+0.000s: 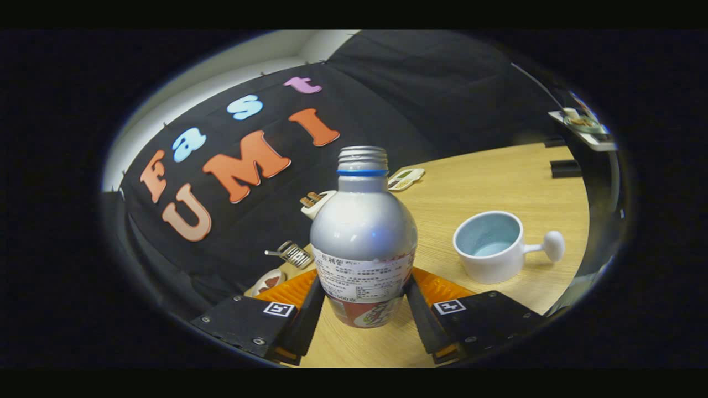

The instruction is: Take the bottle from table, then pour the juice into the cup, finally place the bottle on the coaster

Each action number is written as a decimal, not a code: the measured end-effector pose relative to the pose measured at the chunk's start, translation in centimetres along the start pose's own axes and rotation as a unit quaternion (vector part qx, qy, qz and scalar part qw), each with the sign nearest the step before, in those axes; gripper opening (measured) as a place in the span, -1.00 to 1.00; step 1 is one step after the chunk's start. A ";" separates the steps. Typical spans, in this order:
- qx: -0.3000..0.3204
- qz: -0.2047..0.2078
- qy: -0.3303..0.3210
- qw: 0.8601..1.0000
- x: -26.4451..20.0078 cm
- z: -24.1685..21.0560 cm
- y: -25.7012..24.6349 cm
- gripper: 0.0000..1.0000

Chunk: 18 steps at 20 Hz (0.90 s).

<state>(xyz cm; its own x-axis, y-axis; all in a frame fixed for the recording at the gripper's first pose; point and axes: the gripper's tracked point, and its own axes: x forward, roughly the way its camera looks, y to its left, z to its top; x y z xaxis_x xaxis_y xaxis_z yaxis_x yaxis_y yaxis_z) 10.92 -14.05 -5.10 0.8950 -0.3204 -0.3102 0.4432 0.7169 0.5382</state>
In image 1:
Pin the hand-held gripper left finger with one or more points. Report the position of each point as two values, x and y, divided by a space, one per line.
304 326

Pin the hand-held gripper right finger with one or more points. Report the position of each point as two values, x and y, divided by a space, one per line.
423 326

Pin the silver juice bottle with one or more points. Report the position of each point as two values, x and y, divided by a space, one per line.
362 232

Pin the red food pieces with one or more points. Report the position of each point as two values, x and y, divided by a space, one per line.
272 282

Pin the white round plate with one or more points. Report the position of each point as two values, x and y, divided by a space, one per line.
260 287

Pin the small metal rack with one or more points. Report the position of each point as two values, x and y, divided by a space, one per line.
296 255

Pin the white toaster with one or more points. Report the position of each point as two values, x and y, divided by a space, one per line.
321 209

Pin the toast slice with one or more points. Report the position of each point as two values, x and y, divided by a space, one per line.
311 199

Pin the small white food dish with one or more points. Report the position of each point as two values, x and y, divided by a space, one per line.
406 179

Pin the wooden table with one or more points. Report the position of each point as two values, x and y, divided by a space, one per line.
470 182

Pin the large black block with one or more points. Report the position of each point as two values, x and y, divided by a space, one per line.
566 168

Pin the small black block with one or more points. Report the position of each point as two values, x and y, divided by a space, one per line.
554 142

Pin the white shelf with items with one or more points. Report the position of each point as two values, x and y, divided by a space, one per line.
586 130

